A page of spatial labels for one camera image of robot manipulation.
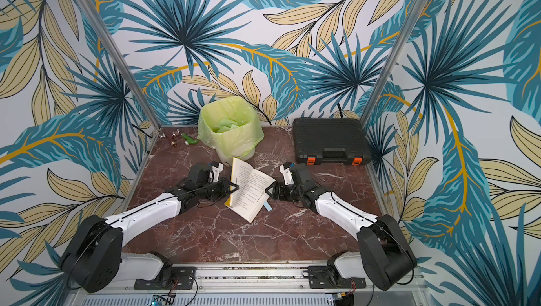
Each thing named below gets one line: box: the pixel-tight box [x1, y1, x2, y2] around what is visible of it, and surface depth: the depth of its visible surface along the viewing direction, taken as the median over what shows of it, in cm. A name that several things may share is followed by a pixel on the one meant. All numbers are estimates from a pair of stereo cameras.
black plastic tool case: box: [292, 117, 372, 166], surface depth 107 cm
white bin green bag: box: [197, 95, 265, 166], surface depth 94 cm
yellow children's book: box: [224, 157, 277, 223], surface depth 90 cm
